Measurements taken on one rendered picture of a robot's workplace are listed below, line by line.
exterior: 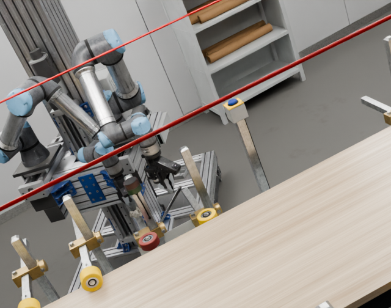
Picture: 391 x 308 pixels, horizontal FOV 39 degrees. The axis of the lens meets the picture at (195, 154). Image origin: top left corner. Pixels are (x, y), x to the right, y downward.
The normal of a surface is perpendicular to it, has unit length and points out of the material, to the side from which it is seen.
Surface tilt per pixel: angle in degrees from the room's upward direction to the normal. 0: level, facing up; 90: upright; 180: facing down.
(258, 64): 90
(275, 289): 0
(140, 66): 90
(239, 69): 90
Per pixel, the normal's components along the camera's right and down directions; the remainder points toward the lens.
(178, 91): 0.39, 0.32
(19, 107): -0.35, 0.50
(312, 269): -0.35, -0.82
